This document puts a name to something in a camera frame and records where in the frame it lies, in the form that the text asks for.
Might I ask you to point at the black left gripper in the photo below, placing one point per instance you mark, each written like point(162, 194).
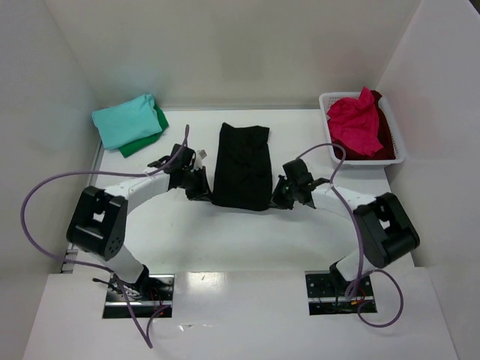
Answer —
point(199, 184)

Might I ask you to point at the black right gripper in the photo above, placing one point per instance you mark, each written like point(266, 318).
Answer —
point(282, 192)

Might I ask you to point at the black t shirt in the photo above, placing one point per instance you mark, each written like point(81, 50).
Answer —
point(243, 171)

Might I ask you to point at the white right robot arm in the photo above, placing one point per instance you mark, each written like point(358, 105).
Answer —
point(382, 226)

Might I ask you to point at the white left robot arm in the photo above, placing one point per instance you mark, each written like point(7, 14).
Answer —
point(98, 225)

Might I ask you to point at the crumpled pink t shirt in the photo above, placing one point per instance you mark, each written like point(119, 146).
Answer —
point(354, 124)

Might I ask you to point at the white plastic basket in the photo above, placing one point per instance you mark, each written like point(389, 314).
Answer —
point(327, 99)

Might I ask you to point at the folded light blue t shirt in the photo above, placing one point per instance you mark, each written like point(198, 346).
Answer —
point(127, 122)

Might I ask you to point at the dark red t shirt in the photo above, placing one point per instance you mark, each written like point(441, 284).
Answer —
point(384, 135)

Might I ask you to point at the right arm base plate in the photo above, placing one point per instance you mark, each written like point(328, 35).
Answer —
point(324, 299)

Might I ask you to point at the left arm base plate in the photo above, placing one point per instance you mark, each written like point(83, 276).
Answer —
point(158, 295)

